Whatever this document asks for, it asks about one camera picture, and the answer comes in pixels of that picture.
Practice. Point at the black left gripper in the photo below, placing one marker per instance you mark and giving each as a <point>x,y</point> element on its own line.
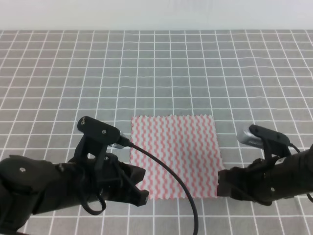
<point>79,187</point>

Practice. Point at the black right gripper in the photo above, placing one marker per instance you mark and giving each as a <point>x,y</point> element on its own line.
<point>252,183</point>

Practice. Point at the pink white wavy towel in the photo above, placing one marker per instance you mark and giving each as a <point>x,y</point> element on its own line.
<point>186,144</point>

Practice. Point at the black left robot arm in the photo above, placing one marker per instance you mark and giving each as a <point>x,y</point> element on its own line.
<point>29,187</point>

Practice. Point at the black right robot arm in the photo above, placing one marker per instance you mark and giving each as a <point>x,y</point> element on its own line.
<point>292,175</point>

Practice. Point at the grey grid tablecloth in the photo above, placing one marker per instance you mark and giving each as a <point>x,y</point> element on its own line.
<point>49,79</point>

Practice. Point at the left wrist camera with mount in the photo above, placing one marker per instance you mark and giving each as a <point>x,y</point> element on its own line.
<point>97,136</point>

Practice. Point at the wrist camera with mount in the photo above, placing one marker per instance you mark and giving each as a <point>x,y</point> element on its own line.
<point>270,141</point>
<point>97,136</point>

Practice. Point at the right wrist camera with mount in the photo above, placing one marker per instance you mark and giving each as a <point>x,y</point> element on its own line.
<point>270,141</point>

